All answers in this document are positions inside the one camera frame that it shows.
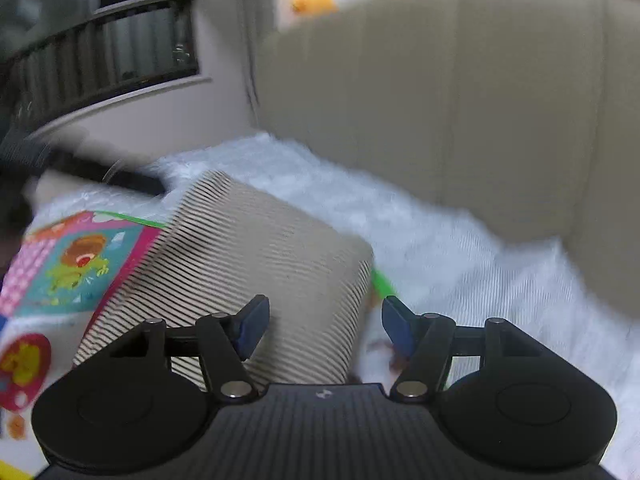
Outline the beige padded headboard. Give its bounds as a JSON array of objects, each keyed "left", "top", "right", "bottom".
[{"left": 255, "top": 0, "right": 640, "bottom": 281}]

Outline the colourful printed blanket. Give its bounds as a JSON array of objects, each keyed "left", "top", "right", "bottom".
[{"left": 0, "top": 210, "right": 416, "bottom": 466}]

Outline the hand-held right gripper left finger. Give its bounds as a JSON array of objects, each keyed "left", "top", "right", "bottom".
[{"left": 110, "top": 295, "right": 271, "bottom": 403}]

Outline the beige striped knit garment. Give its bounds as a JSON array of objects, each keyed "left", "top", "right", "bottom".
[{"left": 72, "top": 170, "right": 376, "bottom": 391}]

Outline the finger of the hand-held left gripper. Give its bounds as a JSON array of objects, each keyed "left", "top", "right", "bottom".
[{"left": 50, "top": 147, "right": 167, "bottom": 197}]

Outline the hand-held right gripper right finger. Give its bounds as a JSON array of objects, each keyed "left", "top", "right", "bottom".
[{"left": 381, "top": 296, "right": 543, "bottom": 403}]

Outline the white quilted mattress cover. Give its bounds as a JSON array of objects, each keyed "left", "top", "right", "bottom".
[{"left": 30, "top": 132, "right": 640, "bottom": 480}]

